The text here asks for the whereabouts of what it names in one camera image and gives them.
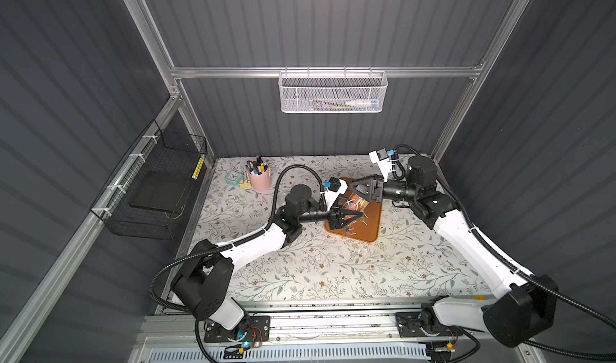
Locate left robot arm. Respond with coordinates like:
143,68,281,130
171,183,364,340

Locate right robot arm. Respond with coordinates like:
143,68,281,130
348,149,558,347

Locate pile of lollipop candies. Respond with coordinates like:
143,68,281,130
343,212,372,238

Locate brown wooden tray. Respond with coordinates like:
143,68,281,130
324,177,382,243

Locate white marker in basket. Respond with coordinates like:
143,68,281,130
345,99,380,110

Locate pink pen cup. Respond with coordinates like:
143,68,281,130
249,169,272,193

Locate pens in pink cup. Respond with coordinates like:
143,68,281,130
245,156,269,175

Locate small green alarm clock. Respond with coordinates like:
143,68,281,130
225,170,244,186

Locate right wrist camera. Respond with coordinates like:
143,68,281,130
368,148,396,182

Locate white mesh wall basket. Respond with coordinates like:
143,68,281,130
278,68,388,114

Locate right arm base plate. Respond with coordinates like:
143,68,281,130
395,310,462,338

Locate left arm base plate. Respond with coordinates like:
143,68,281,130
203,315,271,344

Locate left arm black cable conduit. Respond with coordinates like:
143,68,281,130
148,164,328,363

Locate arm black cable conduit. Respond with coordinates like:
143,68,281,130
390,143,616,362
148,164,328,363

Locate black wire wall basket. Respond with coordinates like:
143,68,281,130
91,122,208,240

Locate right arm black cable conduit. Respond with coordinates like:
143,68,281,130
390,143,616,362

